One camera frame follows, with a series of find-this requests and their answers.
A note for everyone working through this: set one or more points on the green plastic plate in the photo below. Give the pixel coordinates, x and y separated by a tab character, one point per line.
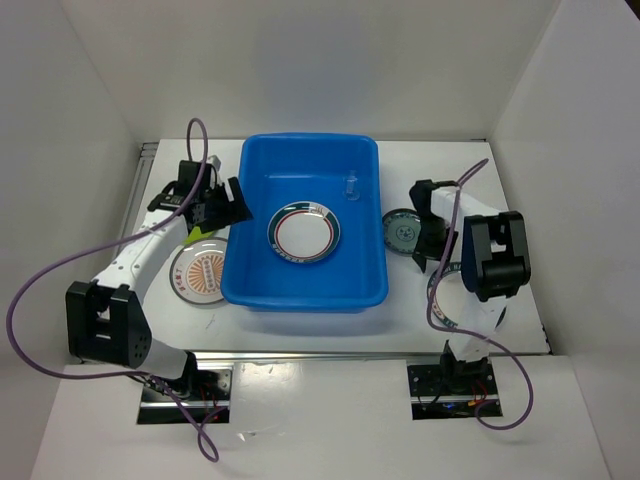
197	235

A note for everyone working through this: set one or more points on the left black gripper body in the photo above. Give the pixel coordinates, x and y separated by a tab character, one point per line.
216	193

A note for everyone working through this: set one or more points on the blue plastic bin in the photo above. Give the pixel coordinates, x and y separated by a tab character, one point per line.
278	169

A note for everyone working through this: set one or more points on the green red rimmed plate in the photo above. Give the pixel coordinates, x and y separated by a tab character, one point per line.
304	232

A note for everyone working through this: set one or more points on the small blue patterned plate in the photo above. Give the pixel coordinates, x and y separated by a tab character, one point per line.
401	230

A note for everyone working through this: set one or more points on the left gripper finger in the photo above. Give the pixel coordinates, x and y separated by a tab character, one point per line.
219	221
238	202

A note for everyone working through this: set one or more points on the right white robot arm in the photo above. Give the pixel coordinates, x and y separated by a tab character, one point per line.
494	259

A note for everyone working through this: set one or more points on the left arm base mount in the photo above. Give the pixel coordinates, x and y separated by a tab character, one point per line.
210	401

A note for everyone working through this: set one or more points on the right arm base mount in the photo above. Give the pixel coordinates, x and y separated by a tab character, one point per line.
436	397

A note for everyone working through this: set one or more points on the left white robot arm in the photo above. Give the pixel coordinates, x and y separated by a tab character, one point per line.
105	318

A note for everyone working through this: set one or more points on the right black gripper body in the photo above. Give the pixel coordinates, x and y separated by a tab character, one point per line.
431	232

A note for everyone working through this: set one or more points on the orange sunburst pattern plate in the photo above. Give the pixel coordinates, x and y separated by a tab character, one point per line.
196	271

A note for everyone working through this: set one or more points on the dark green lettered plate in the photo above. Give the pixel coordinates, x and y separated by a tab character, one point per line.
451	305

